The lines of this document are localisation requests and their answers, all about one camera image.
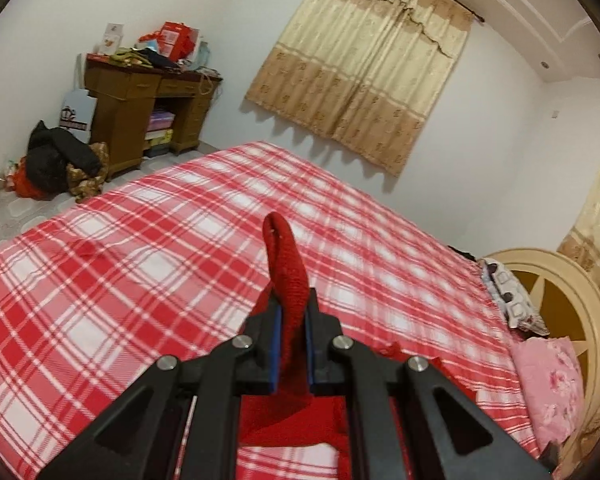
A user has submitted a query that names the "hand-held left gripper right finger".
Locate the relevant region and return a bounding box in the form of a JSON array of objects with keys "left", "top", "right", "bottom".
[{"left": 307, "top": 287, "right": 553, "bottom": 480}]

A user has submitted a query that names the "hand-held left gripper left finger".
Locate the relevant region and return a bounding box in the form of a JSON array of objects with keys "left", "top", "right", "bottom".
[{"left": 37, "top": 287, "right": 281, "bottom": 480}]

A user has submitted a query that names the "red knitted sweater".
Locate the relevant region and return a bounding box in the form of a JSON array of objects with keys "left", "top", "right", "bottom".
[{"left": 237, "top": 212, "right": 401, "bottom": 480}]

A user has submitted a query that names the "red plaid bed sheet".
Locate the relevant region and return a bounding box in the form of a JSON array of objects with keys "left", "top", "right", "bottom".
[{"left": 0, "top": 141, "right": 541, "bottom": 480}]

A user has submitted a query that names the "white patterned pillow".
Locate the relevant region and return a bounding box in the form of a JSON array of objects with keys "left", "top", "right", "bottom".
[{"left": 480, "top": 257, "right": 551, "bottom": 338}]

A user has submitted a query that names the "pink floral pillow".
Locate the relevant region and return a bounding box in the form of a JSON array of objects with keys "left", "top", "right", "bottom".
[{"left": 510, "top": 337, "right": 588, "bottom": 461}]

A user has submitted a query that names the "brown patterned cloth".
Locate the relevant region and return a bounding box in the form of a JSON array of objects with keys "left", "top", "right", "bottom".
[{"left": 66, "top": 142, "right": 111, "bottom": 204}]

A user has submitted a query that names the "purple box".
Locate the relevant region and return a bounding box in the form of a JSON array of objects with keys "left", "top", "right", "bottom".
[{"left": 147, "top": 110, "right": 176, "bottom": 133}]

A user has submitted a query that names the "cream round headboard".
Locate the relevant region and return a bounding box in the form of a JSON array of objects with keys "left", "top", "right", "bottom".
[{"left": 490, "top": 247, "right": 600, "bottom": 480}]

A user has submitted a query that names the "brown wooden desk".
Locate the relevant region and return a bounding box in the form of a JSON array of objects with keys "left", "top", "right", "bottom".
[{"left": 84, "top": 55, "right": 224, "bottom": 183}]

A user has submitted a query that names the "wide beige patterned curtain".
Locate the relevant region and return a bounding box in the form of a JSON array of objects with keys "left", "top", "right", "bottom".
[{"left": 245, "top": 0, "right": 476, "bottom": 177}]

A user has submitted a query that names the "red plastic bag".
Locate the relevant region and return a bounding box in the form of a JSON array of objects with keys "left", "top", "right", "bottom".
[{"left": 5, "top": 157, "right": 46, "bottom": 201}]

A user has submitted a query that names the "white cardboard box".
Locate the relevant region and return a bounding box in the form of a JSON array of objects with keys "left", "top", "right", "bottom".
[{"left": 59, "top": 87, "right": 98, "bottom": 143}]

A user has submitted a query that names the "red gift bag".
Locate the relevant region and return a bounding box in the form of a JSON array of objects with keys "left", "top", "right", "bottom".
[{"left": 157, "top": 21, "right": 202, "bottom": 61}]

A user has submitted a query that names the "white card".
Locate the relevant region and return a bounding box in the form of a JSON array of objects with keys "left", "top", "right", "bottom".
[{"left": 97, "top": 22, "right": 126, "bottom": 56}]

